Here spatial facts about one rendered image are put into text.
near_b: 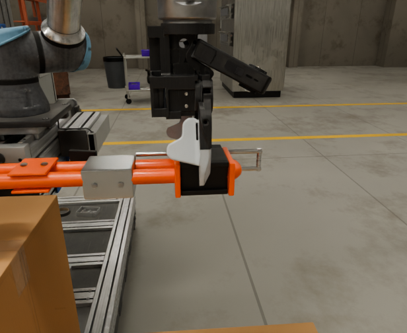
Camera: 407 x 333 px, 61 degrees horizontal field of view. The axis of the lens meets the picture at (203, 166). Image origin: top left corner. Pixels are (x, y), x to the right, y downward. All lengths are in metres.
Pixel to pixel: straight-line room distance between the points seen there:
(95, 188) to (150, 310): 1.36
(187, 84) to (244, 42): 6.20
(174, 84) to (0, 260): 0.37
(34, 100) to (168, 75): 0.68
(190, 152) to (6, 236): 0.36
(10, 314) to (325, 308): 1.53
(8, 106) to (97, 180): 0.62
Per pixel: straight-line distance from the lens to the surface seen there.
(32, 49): 1.08
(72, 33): 1.06
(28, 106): 1.08
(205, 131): 0.44
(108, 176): 0.49
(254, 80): 0.47
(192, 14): 0.44
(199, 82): 0.46
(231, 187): 0.49
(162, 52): 0.46
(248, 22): 6.64
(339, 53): 13.30
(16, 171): 0.53
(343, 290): 2.03
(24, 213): 0.74
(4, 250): 0.64
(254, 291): 1.91
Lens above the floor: 1.27
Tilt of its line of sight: 22 degrees down
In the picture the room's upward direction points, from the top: straight up
